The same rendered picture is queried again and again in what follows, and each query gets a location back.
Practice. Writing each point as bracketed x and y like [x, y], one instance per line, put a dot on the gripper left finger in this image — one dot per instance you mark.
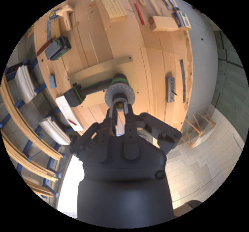
[104, 138]

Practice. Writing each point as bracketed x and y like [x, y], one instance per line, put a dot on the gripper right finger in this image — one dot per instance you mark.
[130, 138]

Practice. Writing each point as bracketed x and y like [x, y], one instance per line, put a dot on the gold screwdriver bit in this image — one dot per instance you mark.
[120, 105]

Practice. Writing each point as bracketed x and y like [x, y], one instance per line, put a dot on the black grey drill chuck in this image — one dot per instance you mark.
[119, 96]

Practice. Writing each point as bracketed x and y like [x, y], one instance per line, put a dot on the grey torque collar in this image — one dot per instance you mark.
[110, 92]

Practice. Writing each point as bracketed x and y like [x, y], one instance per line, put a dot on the black green drill-driver body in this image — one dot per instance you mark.
[93, 89]

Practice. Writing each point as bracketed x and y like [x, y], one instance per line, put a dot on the black green drill battery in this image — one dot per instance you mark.
[73, 97]

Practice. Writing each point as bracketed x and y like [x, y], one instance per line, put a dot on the black bit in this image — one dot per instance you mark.
[174, 93]

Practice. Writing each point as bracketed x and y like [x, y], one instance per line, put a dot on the grey bit index block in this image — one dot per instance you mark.
[169, 88]

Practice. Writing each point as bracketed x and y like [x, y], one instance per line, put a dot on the short red pencil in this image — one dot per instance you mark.
[72, 121]

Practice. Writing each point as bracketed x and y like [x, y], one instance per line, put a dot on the white paper sheet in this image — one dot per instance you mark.
[64, 109]

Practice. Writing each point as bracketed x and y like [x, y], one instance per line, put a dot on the wooden sawhorse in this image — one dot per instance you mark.
[196, 129]

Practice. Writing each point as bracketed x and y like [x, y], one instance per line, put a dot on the tan base board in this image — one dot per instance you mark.
[91, 72]

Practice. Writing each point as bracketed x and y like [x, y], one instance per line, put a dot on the grey-blue sanding block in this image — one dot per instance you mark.
[52, 81]

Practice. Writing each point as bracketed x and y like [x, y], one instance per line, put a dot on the dark steel ruler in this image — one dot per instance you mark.
[182, 80]

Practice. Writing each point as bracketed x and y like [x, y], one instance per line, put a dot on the blue lumber rack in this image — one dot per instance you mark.
[27, 119]

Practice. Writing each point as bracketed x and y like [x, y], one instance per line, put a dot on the black green battery charger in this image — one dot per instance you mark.
[57, 48]

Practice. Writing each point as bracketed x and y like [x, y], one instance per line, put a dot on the dark green door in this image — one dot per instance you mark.
[229, 80]

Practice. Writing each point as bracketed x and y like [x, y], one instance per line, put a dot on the wooden mallet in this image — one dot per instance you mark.
[165, 23]

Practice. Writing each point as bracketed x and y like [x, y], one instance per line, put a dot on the long red pencil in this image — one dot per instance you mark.
[139, 13]

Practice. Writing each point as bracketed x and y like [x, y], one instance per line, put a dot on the light wooden bench hook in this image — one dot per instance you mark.
[67, 16]

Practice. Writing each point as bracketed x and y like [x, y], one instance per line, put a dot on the blue white green box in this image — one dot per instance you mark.
[182, 20]

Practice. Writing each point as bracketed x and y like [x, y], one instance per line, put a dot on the blue clamp yellow label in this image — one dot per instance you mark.
[53, 14]

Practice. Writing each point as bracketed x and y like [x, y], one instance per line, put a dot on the ruled light wooden board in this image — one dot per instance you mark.
[113, 4]

